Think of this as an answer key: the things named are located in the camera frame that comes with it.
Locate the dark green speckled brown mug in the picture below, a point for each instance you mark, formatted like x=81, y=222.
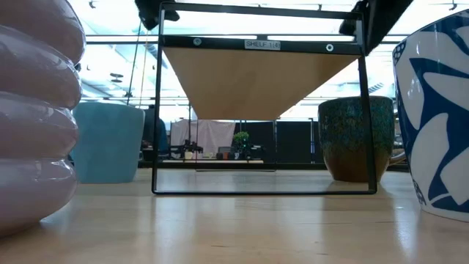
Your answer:
x=348, y=139

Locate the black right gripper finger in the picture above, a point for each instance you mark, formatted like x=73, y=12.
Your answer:
x=349, y=23

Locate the blue white floral mug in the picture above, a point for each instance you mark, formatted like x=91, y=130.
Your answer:
x=436, y=121

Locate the green potted plant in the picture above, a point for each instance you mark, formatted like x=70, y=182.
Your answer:
x=241, y=141

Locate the black partition panels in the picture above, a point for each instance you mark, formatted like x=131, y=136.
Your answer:
x=293, y=141

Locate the background wooden table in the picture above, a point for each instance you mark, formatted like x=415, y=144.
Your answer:
x=220, y=161

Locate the black metal wooden shelf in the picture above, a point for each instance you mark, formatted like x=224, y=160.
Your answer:
x=256, y=80

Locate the white hanging cloth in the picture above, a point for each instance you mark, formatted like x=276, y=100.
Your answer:
x=212, y=133

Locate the person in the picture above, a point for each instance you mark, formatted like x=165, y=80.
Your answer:
x=155, y=132

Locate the background black robot arm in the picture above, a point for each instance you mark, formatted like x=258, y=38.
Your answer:
x=188, y=148

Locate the white shelf label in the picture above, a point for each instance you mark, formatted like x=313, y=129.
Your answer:
x=262, y=44

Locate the light blue faceted mug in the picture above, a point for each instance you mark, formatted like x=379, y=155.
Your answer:
x=108, y=143

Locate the pink ribbed ceramic mug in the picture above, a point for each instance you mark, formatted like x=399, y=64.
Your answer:
x=36, y=121

